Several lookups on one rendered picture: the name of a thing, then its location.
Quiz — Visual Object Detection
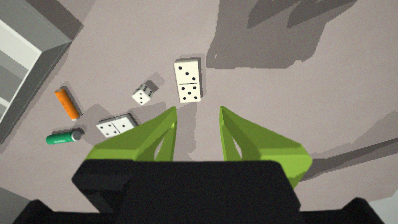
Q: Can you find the green battery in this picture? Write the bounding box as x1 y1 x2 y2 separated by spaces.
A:
46 131 81 144

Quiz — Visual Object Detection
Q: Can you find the white rack of three labelled bins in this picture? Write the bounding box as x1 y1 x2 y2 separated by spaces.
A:
0 0 72 145

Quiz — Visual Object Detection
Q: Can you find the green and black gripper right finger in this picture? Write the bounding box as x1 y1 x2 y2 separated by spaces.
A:
219 106 312 190

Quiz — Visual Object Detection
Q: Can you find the orange battery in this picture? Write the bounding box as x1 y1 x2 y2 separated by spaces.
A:
55 89 80 121

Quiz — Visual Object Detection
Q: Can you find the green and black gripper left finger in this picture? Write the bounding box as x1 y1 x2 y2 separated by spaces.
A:
84 106 177 161

